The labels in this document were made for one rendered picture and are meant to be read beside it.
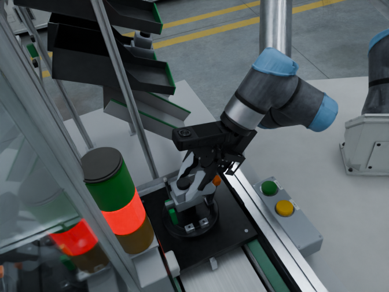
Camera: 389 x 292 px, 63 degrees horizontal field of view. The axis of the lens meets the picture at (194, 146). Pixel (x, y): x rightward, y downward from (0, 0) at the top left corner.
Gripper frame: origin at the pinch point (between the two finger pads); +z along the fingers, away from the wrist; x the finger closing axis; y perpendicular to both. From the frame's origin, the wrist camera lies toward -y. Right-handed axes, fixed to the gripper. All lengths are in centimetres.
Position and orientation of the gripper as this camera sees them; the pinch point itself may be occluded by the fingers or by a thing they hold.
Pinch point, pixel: (182, 189)
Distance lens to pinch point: 73.1
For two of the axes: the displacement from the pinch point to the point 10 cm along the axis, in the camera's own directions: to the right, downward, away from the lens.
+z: -5.0, 7.7, 4.0
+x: -3.8, -6.1, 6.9
